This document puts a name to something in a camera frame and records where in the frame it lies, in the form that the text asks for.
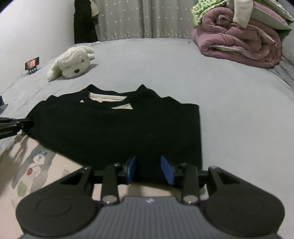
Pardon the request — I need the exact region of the black and cream sweater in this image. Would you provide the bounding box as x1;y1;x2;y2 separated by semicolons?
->
0;84;203;200

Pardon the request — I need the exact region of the white plush dog toy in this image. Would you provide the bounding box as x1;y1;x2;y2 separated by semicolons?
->
47;45;95;82

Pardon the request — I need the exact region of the grey bed sheet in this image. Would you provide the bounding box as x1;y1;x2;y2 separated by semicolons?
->
0;38;294;239

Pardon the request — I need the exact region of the black hanging garment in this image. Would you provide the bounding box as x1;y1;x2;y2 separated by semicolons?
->
74;0;98;44

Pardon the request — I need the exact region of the pink folded quilt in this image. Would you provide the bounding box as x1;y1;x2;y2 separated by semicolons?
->
191;7;282;68

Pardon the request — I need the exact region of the grey dotted curtain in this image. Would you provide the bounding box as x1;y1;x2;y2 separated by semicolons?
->
94;0;198;41

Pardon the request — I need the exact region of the grey quilted blanket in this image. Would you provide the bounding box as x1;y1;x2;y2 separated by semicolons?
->
269;29;293;89

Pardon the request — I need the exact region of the green patterned cloth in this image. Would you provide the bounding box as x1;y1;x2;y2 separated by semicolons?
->
190;0;227;27

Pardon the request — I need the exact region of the cream white garment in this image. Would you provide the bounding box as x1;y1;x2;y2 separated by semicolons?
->
226;0;254;28

